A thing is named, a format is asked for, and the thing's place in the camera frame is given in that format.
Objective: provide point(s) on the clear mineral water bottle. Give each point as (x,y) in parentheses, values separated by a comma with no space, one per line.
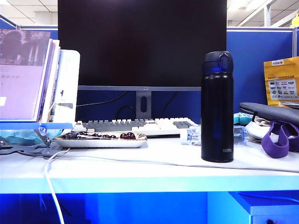
(194,137)

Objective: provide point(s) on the black thermos flask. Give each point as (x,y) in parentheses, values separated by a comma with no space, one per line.
(217,105)

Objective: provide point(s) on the grey monitor stand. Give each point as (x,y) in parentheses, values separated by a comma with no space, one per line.
(138,105)

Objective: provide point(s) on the white and grey keyboard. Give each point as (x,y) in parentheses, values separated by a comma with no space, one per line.
(163,124)

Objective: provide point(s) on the dark red cherry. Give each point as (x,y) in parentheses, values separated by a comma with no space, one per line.
(124,135)
(131,135)

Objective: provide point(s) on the white rectangular plate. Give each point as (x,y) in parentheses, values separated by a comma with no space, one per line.
(98,143)

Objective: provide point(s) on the black computer monitor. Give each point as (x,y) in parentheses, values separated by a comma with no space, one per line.
(140,42)

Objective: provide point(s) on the books on blue stand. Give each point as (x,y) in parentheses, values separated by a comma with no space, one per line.
(69,77)

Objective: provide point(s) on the teal printed packet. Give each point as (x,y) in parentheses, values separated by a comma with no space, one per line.
(240,116)

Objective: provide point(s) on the white thick book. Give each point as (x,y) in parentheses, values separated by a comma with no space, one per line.
(56,70)

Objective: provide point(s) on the white cloth bag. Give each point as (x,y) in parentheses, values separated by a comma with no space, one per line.
(252,130)

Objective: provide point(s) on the blue office partition panel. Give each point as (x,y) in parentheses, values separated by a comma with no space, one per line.
(247,58)
(7,23)

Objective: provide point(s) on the grey laptop sleeve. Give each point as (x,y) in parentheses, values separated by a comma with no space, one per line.
(275,112)

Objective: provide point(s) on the pink cover book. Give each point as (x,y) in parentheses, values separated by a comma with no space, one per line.
(21,93)

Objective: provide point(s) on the yellow printed paper bag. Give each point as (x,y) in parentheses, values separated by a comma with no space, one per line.
(275,72)

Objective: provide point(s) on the teal patterned pack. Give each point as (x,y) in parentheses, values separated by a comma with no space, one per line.
(16,137)

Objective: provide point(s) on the white drawer cabinet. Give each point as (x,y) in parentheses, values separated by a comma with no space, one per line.
(268,210)

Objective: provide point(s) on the yellow duck toy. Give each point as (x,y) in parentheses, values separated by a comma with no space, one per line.
(296,21)

